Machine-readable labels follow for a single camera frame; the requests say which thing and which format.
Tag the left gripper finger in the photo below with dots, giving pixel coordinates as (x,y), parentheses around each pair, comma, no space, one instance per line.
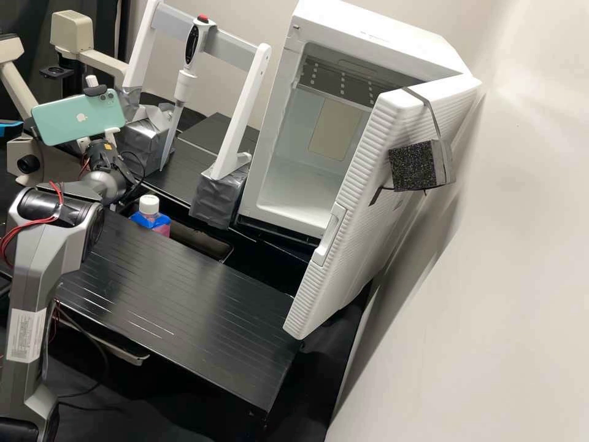
(11,129)

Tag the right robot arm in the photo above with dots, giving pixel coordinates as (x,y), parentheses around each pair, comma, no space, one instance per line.
(32,276)

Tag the cream microscope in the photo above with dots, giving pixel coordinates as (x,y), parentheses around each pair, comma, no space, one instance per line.
(71,32)

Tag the white-capped bottle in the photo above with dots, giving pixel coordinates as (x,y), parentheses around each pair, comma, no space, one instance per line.
(148,205)

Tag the black platform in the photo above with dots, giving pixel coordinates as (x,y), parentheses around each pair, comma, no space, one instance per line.
(193,152)
(184,299)

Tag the pipette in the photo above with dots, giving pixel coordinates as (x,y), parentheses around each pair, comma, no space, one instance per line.
(193,41)

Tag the black tray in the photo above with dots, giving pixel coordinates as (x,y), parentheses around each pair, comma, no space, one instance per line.
(202,239)

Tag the white pipette stand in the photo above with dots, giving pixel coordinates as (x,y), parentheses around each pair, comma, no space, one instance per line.
(230,50)

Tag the incubator door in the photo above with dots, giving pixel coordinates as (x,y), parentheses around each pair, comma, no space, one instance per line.
(359,221)

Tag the white incubator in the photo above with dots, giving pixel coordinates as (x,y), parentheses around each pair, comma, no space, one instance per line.
(368,41)

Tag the right wrist camera phone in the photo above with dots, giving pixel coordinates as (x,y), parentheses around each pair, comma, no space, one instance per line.
(78,120)

